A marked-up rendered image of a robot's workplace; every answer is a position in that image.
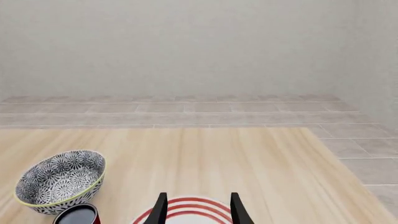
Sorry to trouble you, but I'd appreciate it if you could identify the white plate with red rings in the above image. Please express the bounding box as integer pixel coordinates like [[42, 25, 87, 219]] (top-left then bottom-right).
[[129, 195, 234, 224]]

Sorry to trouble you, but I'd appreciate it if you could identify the black white patterned bowl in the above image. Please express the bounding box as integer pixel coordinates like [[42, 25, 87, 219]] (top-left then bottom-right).
[[14, 149, 106, 215]]

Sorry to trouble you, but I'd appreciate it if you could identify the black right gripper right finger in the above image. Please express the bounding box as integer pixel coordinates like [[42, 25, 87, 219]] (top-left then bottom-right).
[[230, 192, 254, 224]]

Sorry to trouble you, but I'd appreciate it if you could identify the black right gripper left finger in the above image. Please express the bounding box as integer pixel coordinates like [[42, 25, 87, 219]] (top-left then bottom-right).
[[146, 192, 169, 224]]

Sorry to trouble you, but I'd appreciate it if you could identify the red tin with dark lid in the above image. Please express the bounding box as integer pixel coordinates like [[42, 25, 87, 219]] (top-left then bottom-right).
[[52, 203, 101, 224]]

